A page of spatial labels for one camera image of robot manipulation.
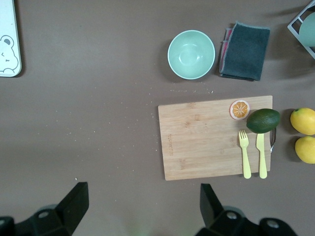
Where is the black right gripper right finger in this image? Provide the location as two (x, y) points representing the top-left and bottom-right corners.
(195, 183), (298, 236)

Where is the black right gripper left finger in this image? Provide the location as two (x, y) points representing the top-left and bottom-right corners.
(0, 181), (89, 236)

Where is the yellow plastic fork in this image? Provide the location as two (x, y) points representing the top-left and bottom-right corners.
(238, 129), (252, 179)

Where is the bamboo cutting board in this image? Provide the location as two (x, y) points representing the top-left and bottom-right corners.
(157, 95), (273, 181)

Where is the yellow plastic knife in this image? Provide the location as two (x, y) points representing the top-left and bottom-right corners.
(255, 133), (268, 179)

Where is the small metal utensil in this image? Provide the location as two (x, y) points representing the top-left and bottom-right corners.
(269, 127), (277, 153)

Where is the green avocado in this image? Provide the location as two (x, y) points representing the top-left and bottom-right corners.
(246, 108), (281, 134)

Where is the toy orange slice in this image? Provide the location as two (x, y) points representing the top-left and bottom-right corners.
(229, 99), (251, 120)

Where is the yellow lemon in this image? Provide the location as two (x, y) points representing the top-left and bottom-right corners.
(294, 136), (315, 164)
(290, 108), (315, 136)

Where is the pale green bowl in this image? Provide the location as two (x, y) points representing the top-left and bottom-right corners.
(167, 29), (216, 80)

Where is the dark grey folded cloth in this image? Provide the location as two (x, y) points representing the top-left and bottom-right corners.
(219, 21), (271, 82)

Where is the pink folded cloth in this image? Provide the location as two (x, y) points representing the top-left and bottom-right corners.
(220, 27), (233, 75)

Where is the cream bear print tray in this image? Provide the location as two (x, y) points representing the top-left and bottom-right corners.
(0, 0), (22, 78)

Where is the white wire rack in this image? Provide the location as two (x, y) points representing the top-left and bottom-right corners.
(287, 0), (315, 59)

